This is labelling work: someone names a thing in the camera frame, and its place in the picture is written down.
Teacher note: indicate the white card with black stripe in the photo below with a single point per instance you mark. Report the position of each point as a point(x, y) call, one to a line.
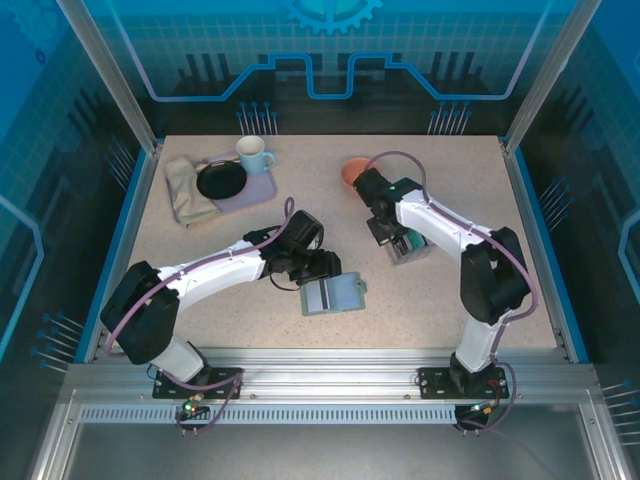
point(315, 298)

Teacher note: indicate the green card holder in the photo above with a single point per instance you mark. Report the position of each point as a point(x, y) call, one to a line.
point(347, 300)

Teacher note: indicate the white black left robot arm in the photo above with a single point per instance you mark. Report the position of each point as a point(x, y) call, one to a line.
point(220, 272)

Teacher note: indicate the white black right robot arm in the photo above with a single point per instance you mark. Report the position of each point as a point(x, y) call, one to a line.
point(435, 225)

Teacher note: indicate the teal card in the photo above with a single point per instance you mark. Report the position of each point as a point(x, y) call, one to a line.
point(416, 242)

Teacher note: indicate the orange cup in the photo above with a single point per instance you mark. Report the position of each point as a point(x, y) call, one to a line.
point(352, 172)

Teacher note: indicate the lavender plastic tray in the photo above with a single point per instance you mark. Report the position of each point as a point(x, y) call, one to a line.
point(250, 192)

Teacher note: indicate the light blue mug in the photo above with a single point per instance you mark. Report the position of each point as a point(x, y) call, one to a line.
point(252, 162)

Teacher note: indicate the black round plate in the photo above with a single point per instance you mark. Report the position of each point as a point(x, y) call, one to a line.
point(220, 180)

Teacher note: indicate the beige folded cloth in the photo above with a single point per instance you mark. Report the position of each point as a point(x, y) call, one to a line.
point(185, 195)

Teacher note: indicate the small connector with green light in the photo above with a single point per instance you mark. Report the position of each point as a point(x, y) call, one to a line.
point(192, 407)
point(482, 409)

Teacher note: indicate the aluminium front frame rail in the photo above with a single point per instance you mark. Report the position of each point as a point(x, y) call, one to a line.
point(325, 375)

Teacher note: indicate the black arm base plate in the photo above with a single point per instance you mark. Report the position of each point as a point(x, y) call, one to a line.
point(220, 375)
point(430, 382)

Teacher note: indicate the aluminium side rail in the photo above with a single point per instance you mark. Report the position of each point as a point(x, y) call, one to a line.
point(537, 240)
point(125, 240)

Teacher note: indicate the aluminium frame post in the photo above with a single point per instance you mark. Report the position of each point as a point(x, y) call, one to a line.
point(115, 85)
point(545, 75)

